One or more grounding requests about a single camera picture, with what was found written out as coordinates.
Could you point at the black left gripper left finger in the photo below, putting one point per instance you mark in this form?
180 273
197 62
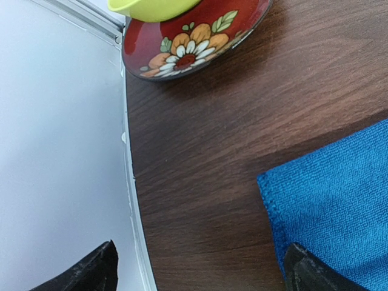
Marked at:
96 271

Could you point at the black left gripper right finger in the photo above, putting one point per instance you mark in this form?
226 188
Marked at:
304 272

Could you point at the blue microfiber towel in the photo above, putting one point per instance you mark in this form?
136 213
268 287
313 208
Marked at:
333 202

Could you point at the red floral ceramic bowl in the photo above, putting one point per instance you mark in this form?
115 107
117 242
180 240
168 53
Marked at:
185 44

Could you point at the lime green plastic bowl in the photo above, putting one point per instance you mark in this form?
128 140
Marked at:
151 10

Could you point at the left aluminium frame post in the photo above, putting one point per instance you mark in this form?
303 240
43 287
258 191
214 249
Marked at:
89 17

